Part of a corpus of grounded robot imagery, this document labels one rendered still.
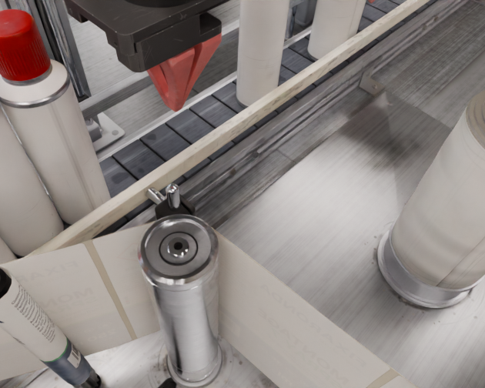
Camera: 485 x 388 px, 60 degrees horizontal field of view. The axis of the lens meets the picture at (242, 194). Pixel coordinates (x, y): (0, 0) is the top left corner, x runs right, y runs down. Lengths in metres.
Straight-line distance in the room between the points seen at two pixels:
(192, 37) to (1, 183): 0.18
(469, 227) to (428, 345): 0.13
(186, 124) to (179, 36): 0.26
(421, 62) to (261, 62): 0.36
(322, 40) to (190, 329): 0.46
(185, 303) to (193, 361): 0.10
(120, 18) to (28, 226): 0.21
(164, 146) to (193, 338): 0.28
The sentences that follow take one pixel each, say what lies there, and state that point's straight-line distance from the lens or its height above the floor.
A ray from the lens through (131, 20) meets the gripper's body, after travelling 0.26.
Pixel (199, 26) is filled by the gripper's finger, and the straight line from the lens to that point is 0.28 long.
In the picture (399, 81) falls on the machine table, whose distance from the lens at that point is 0.72.
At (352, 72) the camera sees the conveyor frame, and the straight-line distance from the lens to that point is 0.64.
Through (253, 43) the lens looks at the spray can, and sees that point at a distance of 0.48.
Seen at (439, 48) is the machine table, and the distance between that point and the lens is 0.83.
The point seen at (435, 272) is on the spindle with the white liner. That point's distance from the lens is 0.38.
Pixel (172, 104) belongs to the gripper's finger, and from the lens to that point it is 0.34.
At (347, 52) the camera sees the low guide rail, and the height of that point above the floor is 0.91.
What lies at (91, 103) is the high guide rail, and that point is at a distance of 0.44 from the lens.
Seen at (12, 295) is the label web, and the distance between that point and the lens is 0.22.
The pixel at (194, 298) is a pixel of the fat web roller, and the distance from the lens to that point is 0.21.
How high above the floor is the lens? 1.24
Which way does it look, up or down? 53 degrees down
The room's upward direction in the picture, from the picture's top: 5 degrees clockwise
